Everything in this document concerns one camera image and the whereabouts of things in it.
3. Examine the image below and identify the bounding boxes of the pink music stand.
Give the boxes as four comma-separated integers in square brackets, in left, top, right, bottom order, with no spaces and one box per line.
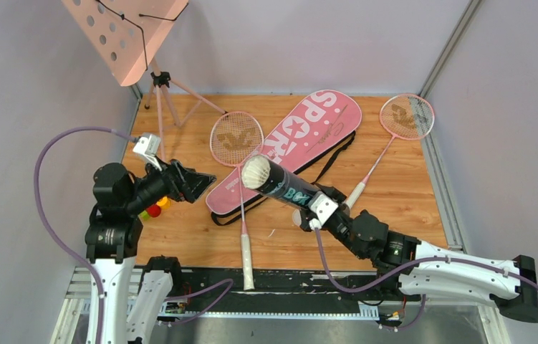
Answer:
[62,0,227,138]

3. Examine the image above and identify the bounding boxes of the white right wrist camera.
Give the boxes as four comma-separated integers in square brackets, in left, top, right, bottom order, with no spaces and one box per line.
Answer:
[308,191,339,231]

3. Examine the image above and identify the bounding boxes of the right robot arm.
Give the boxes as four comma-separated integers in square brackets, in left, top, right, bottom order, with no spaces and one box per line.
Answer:
[315,186,538,323]

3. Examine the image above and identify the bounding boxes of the pink racket cover bag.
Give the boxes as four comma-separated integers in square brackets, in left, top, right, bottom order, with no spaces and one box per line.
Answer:
[206,90,362,226]

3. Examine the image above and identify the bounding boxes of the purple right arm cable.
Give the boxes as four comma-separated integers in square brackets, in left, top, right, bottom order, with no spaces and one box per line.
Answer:
[313,227,538,331]

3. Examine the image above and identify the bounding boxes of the white shuttlecock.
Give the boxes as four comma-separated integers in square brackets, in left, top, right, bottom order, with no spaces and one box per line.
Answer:
[241,155,271,190]

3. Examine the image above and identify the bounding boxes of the translucent tube lid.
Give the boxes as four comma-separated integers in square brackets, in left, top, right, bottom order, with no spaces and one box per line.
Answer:
[292,210,309,229]

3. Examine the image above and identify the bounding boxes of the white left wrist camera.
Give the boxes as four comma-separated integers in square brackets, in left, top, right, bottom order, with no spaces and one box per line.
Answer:
[133,133,162,171]

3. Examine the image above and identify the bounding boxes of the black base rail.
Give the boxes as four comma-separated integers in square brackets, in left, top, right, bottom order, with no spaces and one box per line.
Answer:
[168,267,412,315]

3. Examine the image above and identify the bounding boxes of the black shuttlecock tube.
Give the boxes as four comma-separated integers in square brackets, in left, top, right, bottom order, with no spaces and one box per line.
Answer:
[250,159,320,209]

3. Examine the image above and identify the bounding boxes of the colourful toy blocks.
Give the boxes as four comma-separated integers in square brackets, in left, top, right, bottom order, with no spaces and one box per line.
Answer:
[138,196,171,221]

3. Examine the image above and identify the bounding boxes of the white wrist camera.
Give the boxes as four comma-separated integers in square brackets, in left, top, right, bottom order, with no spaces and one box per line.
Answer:
[308,191,339,231]
[133,133,162,171]

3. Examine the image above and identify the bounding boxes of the pink badminton racket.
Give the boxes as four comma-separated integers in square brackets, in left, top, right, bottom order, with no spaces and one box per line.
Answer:
[345,93,436,210]
[209,111,264,291]

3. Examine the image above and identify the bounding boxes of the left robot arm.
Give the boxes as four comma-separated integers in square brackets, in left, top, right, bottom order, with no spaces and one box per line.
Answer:
[85,160,216,343]

